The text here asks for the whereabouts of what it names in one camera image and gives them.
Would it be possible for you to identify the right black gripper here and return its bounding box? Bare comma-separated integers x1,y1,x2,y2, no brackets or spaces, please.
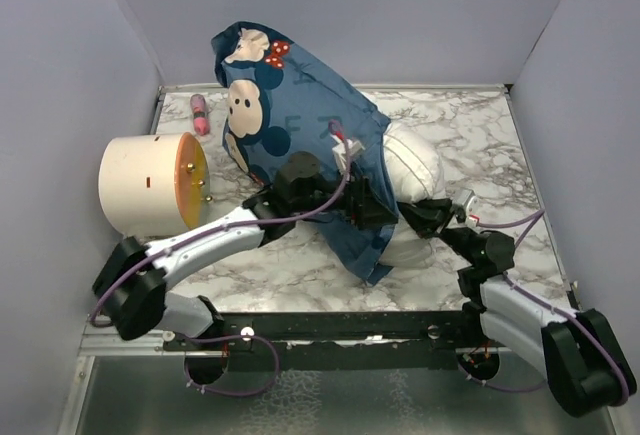
392,197,479,266

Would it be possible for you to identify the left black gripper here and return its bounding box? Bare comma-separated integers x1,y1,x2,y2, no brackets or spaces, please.
293,163,398,229

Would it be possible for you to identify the white pillow with red logo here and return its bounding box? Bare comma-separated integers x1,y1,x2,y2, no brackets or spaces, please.
379,121,445,269

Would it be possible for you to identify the blue lettered pillowcase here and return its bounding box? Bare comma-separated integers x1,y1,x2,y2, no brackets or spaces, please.
209,18,402,287

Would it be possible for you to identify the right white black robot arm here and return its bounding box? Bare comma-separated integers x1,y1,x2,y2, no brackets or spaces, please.
399,199,637,417

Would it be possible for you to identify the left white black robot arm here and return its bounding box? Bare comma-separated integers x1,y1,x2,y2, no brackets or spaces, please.
92,152,398,350

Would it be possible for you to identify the pink small bottle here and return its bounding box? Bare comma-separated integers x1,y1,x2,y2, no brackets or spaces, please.
189,94,210,136

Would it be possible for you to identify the cream cylinder with orange lid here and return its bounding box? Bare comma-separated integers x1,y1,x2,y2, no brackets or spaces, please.
98,132,210,237

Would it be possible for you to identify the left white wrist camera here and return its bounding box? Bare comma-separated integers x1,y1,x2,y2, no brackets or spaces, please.
331,133,364,174

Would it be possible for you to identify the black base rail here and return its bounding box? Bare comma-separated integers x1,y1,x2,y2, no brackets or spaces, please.
164,299,521,374

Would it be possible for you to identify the aluminium frame rail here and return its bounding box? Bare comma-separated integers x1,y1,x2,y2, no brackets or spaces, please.
79,312,171,358

